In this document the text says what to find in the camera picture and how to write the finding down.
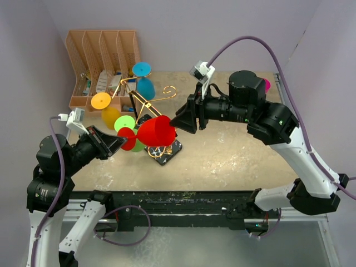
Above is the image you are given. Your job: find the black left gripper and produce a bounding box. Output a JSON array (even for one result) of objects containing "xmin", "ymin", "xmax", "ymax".
[{"xmin": 62, "ymin": 123, "xmax": 127, "ymax": 175}]

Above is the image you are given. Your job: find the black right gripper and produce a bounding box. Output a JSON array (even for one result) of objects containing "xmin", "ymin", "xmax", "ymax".
[{"xmin": 170, "ymin": 80, "xmax": 252, "ymax": 132}]

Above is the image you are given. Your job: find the green plastic wine glass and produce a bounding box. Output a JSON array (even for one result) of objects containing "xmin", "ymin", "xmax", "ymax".
[{"xmin": 114, "ymin": 115, "xmax": 145, "ymax": 152}]

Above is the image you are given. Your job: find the yellow plastic wine glass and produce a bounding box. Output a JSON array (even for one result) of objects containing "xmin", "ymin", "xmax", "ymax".
[{"xmin": 91, "ymin": 92, "xmax": 121, "ymax": 130}]

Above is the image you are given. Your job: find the red plastic wine glass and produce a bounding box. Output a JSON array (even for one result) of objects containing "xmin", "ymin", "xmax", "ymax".
[{"xmin": 116, "ymin": 115, "xmax": 177, "ymax": 151}]

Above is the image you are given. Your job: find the blue plastic wine glass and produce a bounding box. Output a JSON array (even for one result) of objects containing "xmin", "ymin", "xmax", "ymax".
[{"xmin": 132, "ymin": 62, "xmax": 155, "ymax": 101}]

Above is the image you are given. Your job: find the pink plastic wine glass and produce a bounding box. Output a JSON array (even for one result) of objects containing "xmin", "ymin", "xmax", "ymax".
[{"xmin": 263, "ymin": 78, "xmax": 271, "ymax": 94}]

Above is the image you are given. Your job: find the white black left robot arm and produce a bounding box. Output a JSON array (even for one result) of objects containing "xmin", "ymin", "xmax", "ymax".
[{"xmin": 27, "ymin": 126, "xmax": 128, "ymax": 266}]

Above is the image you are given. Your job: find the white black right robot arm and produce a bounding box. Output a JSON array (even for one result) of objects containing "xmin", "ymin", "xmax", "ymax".
[{"xmin": 170, "ymin": 70, "xmax": 349, "ymax": 217}]

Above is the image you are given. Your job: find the black marbled rack base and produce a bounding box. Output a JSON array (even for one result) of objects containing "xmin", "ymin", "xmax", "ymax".
[{"xmin": 135, "ymin": 113, "xmax": 184, "ymax": 167}]

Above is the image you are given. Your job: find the tan plastic file organizer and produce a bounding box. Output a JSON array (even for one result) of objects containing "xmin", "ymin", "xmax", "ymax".
[{"xmin": 65, "ymin": 29, "xmax": 141, "ymax": 116}]

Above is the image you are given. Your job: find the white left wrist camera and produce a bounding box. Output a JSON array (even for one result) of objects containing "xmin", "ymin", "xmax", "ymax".
[{"xmin": 58, "ymin": 107, "xmax": 88, "ymax": 136}]

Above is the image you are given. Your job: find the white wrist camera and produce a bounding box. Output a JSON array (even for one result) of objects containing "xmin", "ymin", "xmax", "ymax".
[
  {"xmin": 190, "ymin": 61, "xmax": 215, "ymax": 99},
  {"xmin": 58, "ymin": 107, "xmax": 88, "ymax": 136}
]

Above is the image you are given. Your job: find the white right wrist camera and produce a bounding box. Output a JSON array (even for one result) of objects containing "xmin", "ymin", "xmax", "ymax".
[{"xmin": 190, "ymin": 61, "xmax": 215, "ymax": 99}]

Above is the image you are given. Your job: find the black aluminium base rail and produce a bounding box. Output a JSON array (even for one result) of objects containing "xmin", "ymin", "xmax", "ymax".
[{"xmin": 66, "ymin": 189, "xmax": 329, "ymax": 232}]

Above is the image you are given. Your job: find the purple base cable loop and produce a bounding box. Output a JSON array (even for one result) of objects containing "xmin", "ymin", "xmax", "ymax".
[{"xmin": 93, "ymin": 205, "xmax": 152, "ymax": 246}]

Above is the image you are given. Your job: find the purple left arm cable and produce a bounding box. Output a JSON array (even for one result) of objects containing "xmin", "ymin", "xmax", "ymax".
[{"xmin": 31, "ymin": 116, "xmax": 67, "ymax": 267}]

